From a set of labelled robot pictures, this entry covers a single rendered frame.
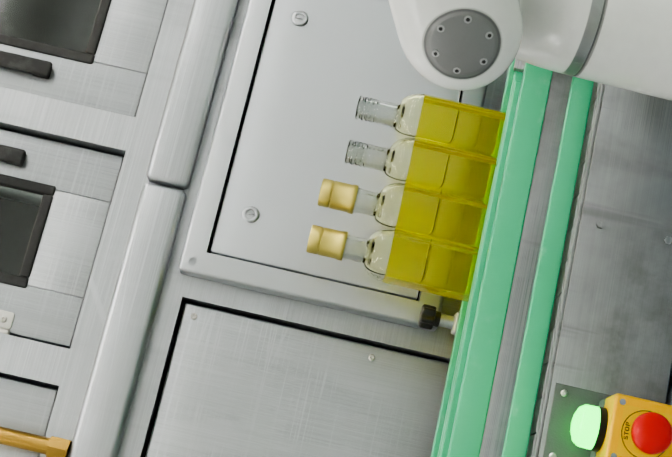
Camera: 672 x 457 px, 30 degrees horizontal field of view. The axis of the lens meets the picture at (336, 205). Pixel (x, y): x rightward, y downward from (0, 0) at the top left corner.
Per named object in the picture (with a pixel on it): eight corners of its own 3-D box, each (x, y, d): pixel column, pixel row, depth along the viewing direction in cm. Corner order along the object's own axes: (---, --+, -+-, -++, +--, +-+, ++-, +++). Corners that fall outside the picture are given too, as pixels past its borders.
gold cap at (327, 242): (345, 246, 147) (308, 237, 147) (340, 266, 149) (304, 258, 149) (349, 225, 150) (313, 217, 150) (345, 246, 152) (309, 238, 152)
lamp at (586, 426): (599, 410, 129) (571, 403, 129) (610, 405, 125) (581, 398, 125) (592, 453, 128) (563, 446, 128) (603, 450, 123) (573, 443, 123)
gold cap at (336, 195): (358, 189, 153) (323, 181, 153) (359, 182, 150) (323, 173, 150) (351, 217, 152) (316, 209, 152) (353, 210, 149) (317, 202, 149)
